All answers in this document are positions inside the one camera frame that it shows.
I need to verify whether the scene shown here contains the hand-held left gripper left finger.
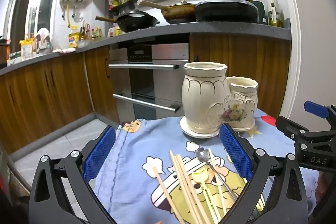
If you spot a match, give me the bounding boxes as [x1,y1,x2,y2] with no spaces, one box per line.
[28,125,117,224]

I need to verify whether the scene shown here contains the kitchen window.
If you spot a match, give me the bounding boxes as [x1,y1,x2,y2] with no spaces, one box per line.
[4,0,63,42]

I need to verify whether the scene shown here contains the yellow cooking oil bottle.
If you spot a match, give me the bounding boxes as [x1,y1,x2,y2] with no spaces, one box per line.
[68,25,80,48]

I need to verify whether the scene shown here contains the large black frying pan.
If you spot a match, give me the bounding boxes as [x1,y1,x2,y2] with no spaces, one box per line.
[195,0,260,23]

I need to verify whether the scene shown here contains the brown pan with wooden handle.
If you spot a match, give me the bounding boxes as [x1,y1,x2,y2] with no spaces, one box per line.
[137,0,198,24]

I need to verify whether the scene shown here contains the flower-shaped metal spoon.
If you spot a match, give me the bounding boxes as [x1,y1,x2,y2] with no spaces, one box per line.
[196,147,238,200]

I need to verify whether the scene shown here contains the yellow food bag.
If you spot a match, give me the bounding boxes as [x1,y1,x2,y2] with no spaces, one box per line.
[20,38,34,60]

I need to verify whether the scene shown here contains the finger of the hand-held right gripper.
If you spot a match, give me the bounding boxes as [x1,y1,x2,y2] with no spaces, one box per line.
[276,116,313,147]
[304,101,336,130]

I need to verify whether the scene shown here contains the cream ceramic double utensil holder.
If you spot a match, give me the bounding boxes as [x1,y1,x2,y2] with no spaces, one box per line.
[182,62,259,134]

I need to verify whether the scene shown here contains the dark green kitchen appliance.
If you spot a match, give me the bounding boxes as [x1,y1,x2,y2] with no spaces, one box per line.
[247,0,266,25]

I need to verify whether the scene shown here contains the black wok with wooden handle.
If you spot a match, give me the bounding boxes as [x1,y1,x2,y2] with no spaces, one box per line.
[95,12,160,32]

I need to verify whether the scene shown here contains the row of condiment bottles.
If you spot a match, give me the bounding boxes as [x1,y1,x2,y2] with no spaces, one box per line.
[79,21,104,40]

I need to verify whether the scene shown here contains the stainless steel built-in oven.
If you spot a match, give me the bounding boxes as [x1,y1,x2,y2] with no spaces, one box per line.
[108,42,190,121]

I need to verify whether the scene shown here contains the blue cartoon printed cloth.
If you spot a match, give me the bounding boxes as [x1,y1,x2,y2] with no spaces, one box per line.
[93,107,319,224]

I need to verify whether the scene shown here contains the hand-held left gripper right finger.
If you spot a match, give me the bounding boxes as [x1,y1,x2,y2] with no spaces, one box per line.
[219,123,308,224]

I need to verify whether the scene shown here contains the wooden lower kitchen cabinet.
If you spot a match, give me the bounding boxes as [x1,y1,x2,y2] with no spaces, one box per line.
[0,46,120,155]
[189,33,290,119]

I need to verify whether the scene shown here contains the yellow gas hose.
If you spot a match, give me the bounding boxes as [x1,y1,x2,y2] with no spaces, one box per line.
[66,2,72,28]

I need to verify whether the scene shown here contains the white ceramic drip saucer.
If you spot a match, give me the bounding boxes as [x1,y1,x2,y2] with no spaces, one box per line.
[180,116,256,138]

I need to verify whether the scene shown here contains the black spice rack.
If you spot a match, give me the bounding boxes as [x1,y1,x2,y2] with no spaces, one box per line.
[106,0,135,17]

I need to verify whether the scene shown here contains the glass oil dispenser bottle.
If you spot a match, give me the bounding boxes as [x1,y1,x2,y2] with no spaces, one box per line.
[267,0,284,28]

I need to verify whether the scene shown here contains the white cloth on faucet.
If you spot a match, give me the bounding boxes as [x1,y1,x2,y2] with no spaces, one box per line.
[35,28,51,42]

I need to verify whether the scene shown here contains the white door frame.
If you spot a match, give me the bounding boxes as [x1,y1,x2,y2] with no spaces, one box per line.
[273,0,311,119]

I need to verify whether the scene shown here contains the dark cooker pot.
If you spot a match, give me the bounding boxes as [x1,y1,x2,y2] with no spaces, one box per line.
[0,39,11,68]

